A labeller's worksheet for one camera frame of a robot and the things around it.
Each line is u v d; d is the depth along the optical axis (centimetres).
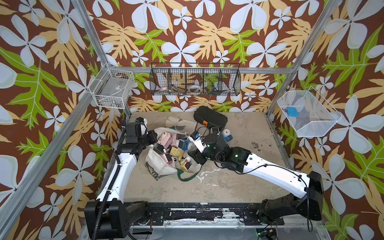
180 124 111
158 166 75
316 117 77
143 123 73
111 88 86
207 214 76
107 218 39
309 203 38
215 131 101
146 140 69
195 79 97
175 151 86
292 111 87
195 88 99
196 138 61
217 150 53
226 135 99
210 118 111
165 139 84
